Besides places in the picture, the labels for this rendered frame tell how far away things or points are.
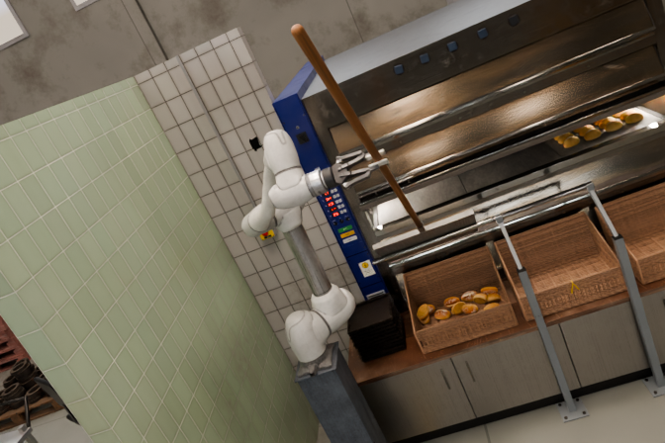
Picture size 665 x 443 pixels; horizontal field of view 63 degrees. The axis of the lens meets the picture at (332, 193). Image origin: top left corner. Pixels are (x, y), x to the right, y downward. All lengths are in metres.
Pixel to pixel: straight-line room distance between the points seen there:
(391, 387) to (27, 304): 2.01
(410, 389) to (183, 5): 5.19
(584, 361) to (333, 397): 1.40
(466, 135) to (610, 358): 1.44
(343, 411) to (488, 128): 1.72
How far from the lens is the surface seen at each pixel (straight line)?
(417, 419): 3.47
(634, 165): 3.58
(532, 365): 3.33
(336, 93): 1.49
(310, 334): 2.67
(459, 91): 3.18
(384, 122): 3.17
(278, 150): 1.98
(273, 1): 6.77
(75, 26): 7.56
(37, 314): 2.11
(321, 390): 2.81
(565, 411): 3.53
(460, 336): 3.20
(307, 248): 2.61
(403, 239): 2.89
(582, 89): 3.35
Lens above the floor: 2.49
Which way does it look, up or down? 17 degrees down
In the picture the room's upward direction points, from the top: 25 degrees counter-clockwise
